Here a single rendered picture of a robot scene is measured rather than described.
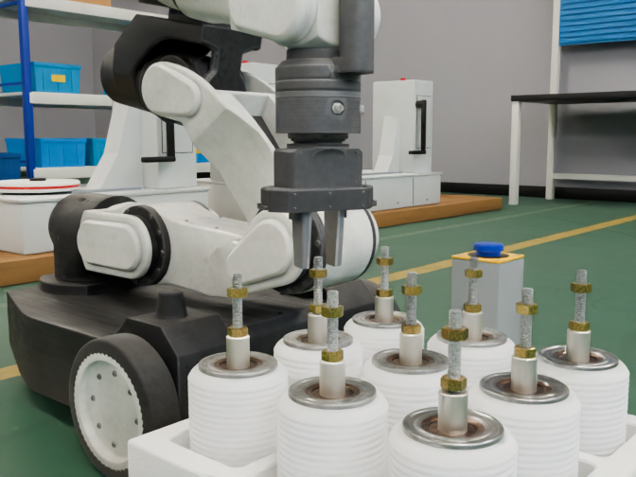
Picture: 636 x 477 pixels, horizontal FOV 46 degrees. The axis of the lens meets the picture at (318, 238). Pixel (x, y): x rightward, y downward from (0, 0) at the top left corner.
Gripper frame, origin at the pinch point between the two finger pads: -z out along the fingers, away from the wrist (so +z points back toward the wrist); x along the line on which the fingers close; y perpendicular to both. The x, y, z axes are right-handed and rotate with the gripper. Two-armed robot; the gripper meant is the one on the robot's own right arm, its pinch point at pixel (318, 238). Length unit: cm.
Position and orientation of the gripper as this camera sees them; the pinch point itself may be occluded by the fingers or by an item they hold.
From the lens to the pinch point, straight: 78.3
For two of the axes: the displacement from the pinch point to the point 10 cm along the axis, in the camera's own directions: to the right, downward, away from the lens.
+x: -9.0, 0.6, -4.3
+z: 0.0, -9.9, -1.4
